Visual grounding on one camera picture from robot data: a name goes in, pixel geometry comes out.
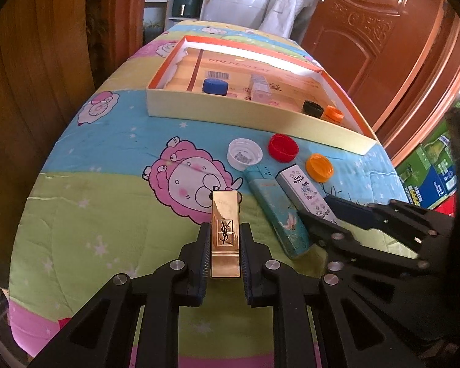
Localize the white plastic bag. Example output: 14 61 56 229
259 0 311 41

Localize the orange-rimmed cardboard tray box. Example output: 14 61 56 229
146 34 378 156

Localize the teal flower-print box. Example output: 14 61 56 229
244 165 312 259

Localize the white bottle cap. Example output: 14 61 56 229
227 138 264 170

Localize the white kitchen cabinet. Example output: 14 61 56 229
144 0 215 31

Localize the clear floral pattern case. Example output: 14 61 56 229
249 76 273 104

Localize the orange bottle cap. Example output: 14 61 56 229
324 105 346 123
305 153 334 182

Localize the wooden door jamb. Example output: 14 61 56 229
107 0 148 70
368 0 460 165

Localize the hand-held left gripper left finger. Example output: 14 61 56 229
27 223 211 368

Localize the blue bottle cap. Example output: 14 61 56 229
202 78 229 96

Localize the green beer carton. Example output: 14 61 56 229
397 144 458 209
425 121 460 150

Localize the white cartoon lighter box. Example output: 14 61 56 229
275 163 340 227

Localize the dark green air fryer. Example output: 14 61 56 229
172 0 203 18

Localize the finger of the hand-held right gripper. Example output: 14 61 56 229
298 212 438 326
325 196 455 255

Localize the black bottle cap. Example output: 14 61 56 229
302 100 324 118

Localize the gold lipstick case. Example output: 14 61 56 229
210 189 241 279

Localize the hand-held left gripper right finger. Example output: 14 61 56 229
240 223 426 368

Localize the brown wooden door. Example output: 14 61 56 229
301 0 445 96

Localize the red bottle cap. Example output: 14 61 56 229
268 133 299 162

